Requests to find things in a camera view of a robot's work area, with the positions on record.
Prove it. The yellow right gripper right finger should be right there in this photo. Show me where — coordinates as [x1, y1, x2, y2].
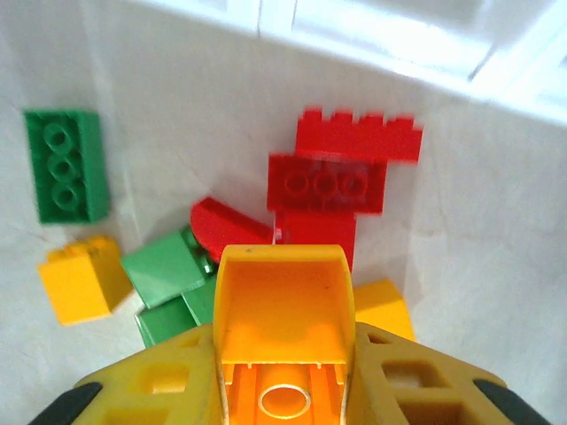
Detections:
[346, 321, 555, 425]

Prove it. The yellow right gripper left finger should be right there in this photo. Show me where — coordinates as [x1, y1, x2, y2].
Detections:
[33, 324, 223, 425]

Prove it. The red square lego brick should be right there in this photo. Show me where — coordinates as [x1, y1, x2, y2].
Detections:
[273, 210, 359, 271]

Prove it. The yellow square lego brick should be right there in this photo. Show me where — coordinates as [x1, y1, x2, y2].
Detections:
[36, 235, 134, 328]
[352, 278, 417, 344]

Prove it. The red curved lego brick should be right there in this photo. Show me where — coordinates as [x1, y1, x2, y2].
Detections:
[190, 197, 276, 263]

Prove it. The yellow curved lego brick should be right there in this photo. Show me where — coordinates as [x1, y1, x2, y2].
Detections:
[212, 243, 358, 425]

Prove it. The long red lego brick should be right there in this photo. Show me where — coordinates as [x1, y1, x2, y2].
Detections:
[295, 105, 424, 166]
[267, 152, 387, 217]

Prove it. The long green lego brick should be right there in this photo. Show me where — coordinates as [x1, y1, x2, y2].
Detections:
[22, 108, 111, 225]

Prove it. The green sloped lego brick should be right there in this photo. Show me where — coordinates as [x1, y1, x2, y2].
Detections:
[181, 282, 218, 328]
[135, 295, 200, 350]
[120, 225, 218, 310]

